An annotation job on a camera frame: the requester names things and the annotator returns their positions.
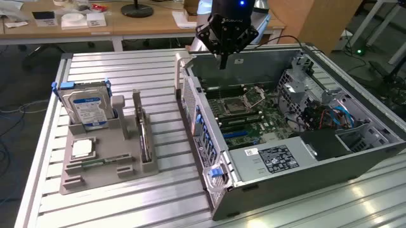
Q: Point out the graphics card with metal bracket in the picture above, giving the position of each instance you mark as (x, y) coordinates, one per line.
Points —
(145, 142)

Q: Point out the blue expansion slot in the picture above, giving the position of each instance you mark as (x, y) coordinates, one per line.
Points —
(236, 135)

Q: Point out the wooden cabinet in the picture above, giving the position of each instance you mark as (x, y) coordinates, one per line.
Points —
(317, 23)

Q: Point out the black RAM stick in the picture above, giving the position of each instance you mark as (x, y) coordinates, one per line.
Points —
(241, 120)

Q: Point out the white paper stack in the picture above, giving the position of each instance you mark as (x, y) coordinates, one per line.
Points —
(184, 20)

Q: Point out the grey power supply unit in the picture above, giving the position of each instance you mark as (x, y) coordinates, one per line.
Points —
(248, 166)

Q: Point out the red and white packet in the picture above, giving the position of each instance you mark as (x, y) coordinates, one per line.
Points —
(98, 7)

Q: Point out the silver metal disk bay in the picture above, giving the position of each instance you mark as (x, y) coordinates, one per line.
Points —
(365, 135)

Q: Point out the open dark grey PC case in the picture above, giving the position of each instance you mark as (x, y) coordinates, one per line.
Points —
(285, 190)

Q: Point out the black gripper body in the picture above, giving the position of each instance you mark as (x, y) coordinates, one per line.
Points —
(232, 14)

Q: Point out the metal socket cover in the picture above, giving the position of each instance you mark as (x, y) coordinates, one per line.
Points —
(256, 96)

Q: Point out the brown cardboard box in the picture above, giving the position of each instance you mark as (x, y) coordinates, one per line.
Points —
(190, 7)

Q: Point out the small white cardboard box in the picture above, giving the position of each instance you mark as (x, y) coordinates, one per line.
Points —
(97, 20)

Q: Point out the CPU socket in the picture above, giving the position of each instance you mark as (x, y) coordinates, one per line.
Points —
(234, 107)

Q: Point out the silver CPU chip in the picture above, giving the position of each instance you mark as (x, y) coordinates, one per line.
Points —
(82, 149)

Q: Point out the green RAM stick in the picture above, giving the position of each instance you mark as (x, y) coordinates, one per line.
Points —
(98, 162)

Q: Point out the white paper label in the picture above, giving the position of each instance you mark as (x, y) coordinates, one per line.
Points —
(17, 24)

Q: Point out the beige tape roll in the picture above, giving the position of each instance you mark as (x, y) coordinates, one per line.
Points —
(59, 2)

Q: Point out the clear plastic bag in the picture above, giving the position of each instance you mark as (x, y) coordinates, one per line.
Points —
(13, 9)

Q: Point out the hard disk with blue caddy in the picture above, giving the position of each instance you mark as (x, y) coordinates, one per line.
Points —
(89, 111)

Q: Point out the silver metal drive cage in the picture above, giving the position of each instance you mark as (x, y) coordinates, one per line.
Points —
(296, 92)

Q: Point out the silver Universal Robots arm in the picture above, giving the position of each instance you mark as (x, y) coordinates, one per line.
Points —
(201, 44)

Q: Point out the grey plastic parts rack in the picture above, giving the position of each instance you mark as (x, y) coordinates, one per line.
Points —
(105, 175)

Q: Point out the white box black label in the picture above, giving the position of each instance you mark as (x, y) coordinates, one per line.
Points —
(45, 20)

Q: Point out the black round lamp base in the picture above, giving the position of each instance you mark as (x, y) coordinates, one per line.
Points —
(137, 12)

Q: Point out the green motherboard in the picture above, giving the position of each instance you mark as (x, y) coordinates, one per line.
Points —
(270, 126)

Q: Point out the black office chair base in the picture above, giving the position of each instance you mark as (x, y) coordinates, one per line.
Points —
(377, 69)
(31, 55)

